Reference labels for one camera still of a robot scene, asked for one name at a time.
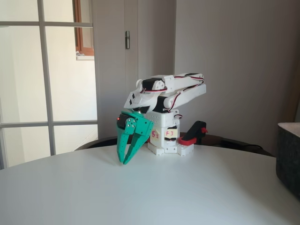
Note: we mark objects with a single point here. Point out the yellow sticker marked F3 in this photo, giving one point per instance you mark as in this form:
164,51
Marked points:
171,133

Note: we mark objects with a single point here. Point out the dark brown wooden furniture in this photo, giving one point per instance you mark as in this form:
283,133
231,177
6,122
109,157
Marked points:
234,143

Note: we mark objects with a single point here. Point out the yellow sticker marked F5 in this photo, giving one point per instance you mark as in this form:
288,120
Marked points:
155,135

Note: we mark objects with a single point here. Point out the dark grey felt basket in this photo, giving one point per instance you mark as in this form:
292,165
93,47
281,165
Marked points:
288,159

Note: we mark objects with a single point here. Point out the green gripper with motor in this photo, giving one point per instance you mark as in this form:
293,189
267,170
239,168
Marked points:
140,125

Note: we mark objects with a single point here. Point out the black and red clamp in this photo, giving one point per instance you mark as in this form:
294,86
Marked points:
195,130

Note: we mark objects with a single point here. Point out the brown wooden window frame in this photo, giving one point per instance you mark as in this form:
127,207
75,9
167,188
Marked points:
78,35

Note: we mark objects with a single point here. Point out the metal door hinge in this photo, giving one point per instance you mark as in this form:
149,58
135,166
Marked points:
127,39

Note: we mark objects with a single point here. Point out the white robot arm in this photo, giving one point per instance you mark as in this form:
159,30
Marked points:
187,91

